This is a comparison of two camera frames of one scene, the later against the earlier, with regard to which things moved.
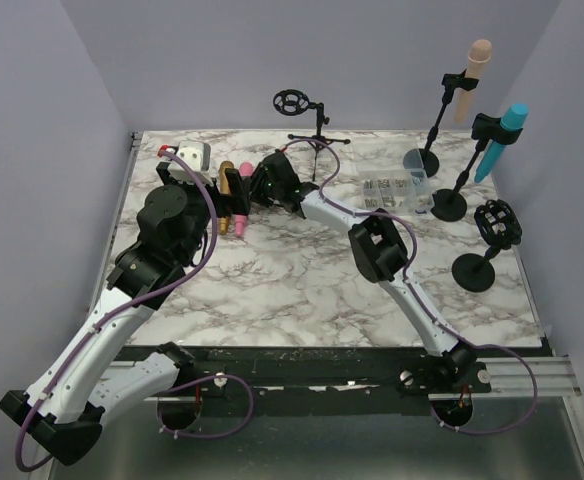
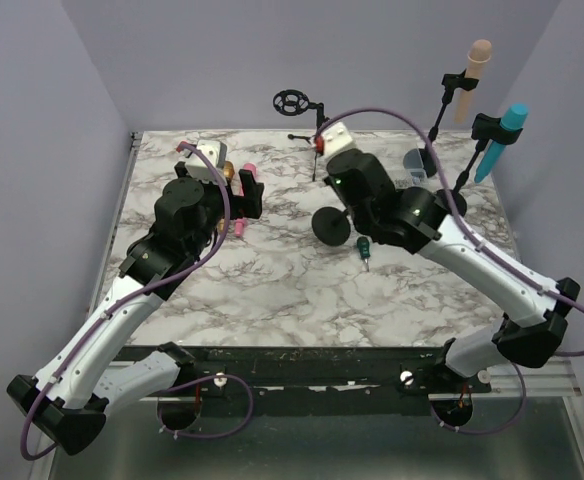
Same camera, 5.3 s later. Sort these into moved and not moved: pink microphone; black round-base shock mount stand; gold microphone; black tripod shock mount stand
Moved: black round-base shock mount stand
Not moved: gold microphone; black tripod shock mount stand; pink microphone
